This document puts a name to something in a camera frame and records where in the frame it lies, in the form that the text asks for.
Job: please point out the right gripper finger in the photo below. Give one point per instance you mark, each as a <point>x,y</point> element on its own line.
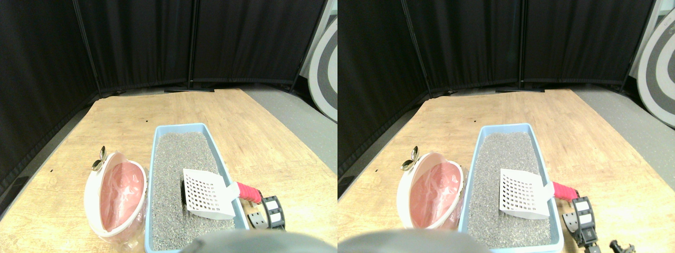
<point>584,212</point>
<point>255,220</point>
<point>570,221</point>
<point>274,212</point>

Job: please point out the blue litter tray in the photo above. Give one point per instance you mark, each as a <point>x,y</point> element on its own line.
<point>169,158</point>
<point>506,153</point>

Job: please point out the white bin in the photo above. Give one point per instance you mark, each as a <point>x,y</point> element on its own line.
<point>113,195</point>
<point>430,195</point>

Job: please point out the grey and white round board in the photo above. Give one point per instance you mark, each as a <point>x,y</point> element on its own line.
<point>324,74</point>
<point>659,74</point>

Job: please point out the black bracket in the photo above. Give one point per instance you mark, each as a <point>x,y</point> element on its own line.
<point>616,245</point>

